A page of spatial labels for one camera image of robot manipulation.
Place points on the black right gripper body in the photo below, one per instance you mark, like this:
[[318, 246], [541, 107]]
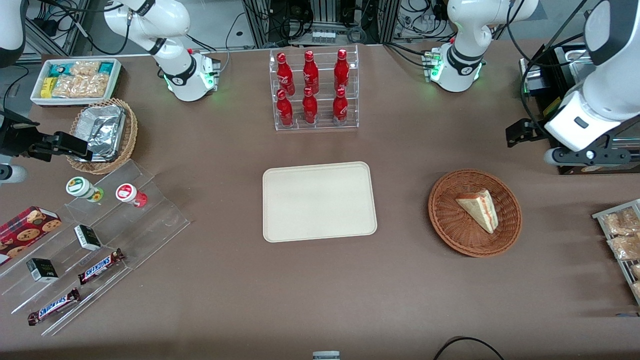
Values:
[[19, 139]]

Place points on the triangular sandwich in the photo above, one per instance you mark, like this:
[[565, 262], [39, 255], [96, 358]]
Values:
[[481, 207]]

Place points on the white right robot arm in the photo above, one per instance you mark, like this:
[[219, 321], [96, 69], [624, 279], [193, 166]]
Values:
[[175, 20]]

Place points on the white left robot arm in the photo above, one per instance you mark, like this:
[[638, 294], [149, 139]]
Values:
[[465, 25]]

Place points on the oval light wicker basket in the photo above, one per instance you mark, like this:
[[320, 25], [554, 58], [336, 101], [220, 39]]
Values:
[[131, 132]]

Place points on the tray of packaged crackers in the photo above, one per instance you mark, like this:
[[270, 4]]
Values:
[[600, 216]]

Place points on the round brown wicker basket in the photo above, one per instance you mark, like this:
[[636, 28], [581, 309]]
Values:
[[450, 220]]

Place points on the beige rectangular serving tray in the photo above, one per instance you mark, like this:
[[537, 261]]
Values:
[[320, 202]]

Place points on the green lid white cup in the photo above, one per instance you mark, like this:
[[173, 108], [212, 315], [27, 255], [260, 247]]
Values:
[[80, 187]]

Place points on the silver foil container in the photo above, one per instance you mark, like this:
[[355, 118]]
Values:
[[102, 130]]

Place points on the white rectangular snack bin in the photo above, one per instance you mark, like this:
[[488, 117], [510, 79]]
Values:
[[37, 97]]

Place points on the black food warmer cabinet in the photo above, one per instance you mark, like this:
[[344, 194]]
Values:
[[542, 82]]

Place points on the large clear cracker bag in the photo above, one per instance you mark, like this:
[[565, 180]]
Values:
[[82, 86]]

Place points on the yellow snack packet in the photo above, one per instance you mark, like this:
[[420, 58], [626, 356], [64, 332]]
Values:
[[47, 87]]

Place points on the red lid white cup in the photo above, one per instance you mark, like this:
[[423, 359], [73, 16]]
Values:
[[127, 193]]

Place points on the teal snack packet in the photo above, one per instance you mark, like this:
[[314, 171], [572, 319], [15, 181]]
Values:
[[106, 68], [59, 70]]

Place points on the small clear cracker bag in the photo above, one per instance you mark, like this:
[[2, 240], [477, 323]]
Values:
[[85, 68]]

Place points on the small black carton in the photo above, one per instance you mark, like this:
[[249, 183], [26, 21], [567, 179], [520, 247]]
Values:
[[42, 270], [88, 237]]

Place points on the steel warmer pan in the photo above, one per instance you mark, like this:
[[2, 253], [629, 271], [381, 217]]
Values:
[[575, 54]]

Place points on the red plaid cookie box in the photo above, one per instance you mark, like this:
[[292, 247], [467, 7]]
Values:
[[25, 232]]

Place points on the clear acrylic step display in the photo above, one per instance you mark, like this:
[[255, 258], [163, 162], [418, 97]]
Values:
[[150, 220]]

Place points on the brown Snickers bar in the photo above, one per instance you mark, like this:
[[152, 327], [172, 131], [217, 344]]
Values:
[[54, 306], [100, 266]]

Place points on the clear bagged pastry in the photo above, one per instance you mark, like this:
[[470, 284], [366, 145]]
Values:
[[636, 271], [620, 222], [637, 290], [625, 247]]

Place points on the red cola bottle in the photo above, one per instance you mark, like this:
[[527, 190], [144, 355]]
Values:
[[310, 107], [341, 70], [310, 72], [285, 110], [340, 107], [285, 75]]

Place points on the clear acrylic bottle rack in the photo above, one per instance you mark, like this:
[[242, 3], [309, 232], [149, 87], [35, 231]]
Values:
[[324, 107]]

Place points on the white power strip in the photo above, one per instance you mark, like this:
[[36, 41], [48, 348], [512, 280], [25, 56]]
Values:
[[323, 36]]

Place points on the small grey box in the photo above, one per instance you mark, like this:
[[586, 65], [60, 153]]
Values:
[[326, 355]]

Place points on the aluminium frame rack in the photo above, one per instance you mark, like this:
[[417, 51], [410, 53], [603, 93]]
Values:
[[320, 12]]

